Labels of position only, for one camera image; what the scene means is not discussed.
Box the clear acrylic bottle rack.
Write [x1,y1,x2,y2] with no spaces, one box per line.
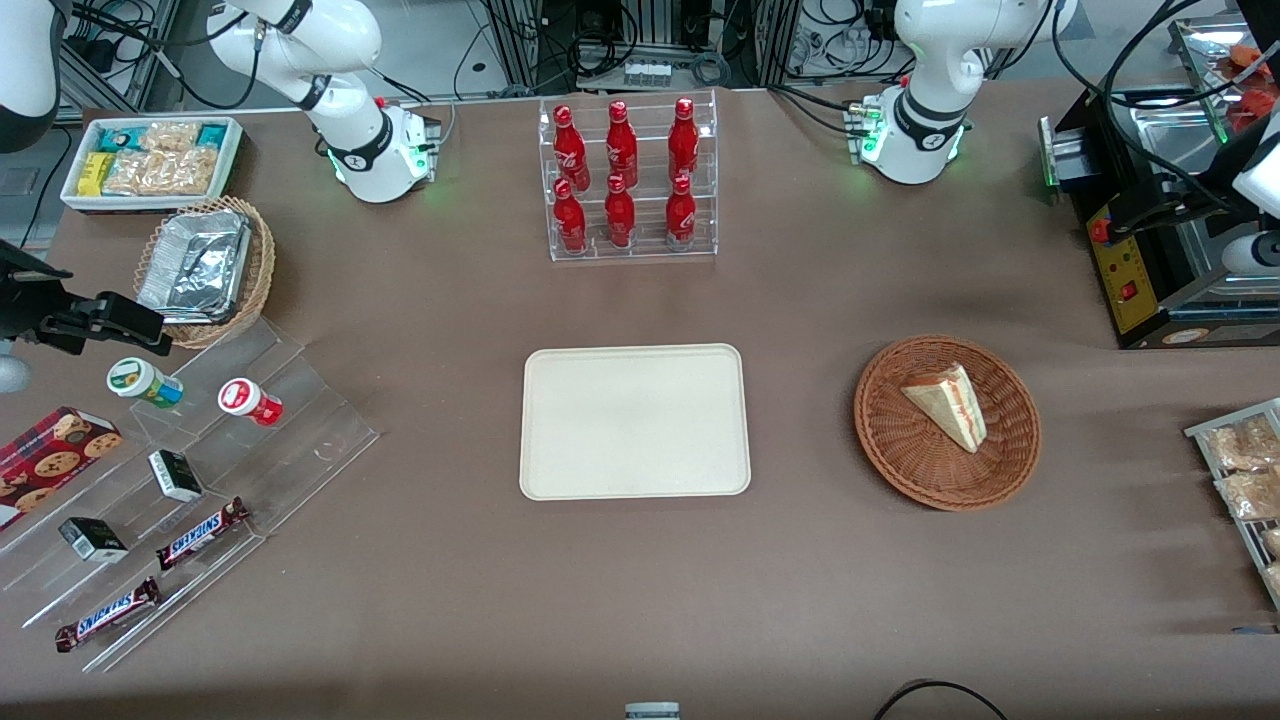
[538,89,719,263]

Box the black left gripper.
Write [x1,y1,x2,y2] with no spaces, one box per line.
[1106,150,1247,239]

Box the metal tray with red items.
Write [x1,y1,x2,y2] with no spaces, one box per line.
[1168,12,1280,147]

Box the clear bag of snacks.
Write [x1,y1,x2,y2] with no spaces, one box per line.
[1214,467,1280,522]
[1202,414,1280,472]

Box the black cable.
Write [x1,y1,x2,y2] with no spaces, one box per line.
[872,679,1012,720]

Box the tan wicker basket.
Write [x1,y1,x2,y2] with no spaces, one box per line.
[132,195,277,350]

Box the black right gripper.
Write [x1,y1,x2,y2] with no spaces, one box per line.
[0,240,173,357]

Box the silver foil container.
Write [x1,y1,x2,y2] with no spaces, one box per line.
[137,209,252,324]

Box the black machine with yellow panel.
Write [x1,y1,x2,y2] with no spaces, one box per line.
[1039,85,1280,351]

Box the round brown wicker basket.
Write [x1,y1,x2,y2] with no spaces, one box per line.
[854,335,1043,513]

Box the red lid yogurt cup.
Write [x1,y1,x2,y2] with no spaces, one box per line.
[217,377,284,428]

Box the red cola bottle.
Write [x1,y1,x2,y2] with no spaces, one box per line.
[664,174,698,247]
[604,174,638,249]
[667,97,701,182]
[552,105,592,192]
[605,100,640,189]
[552,178,589,254]

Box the green lid yogurt cup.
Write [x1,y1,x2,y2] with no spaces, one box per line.
[106,357,185,410]

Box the small clear cracker bag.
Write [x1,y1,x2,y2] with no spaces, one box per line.
[138,121,203,153]

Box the beige rectangular tray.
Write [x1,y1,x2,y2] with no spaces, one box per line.
[519,344,752,500]

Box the clear acrylic stepped display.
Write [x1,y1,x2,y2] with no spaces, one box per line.
[0,314,382,674]

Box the triangle sandwich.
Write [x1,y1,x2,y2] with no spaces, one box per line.
[901,363,989,455]

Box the large clear cracker bag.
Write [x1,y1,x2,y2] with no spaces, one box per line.
[103,146,220,197]

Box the Snickers bar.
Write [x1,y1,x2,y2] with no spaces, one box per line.
[154,496,252,572]
[54,576,164,654]

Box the red cookie box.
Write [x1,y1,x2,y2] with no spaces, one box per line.
[0,406,124,532]

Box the small black box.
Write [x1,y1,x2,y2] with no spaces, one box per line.
[57,516,130,564]
[147,449,205,504]

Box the tray of packaged snacks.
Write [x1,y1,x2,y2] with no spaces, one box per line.
[1184,397,1280,612]

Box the white snack bin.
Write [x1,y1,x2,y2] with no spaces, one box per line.
[60,116,245,214]

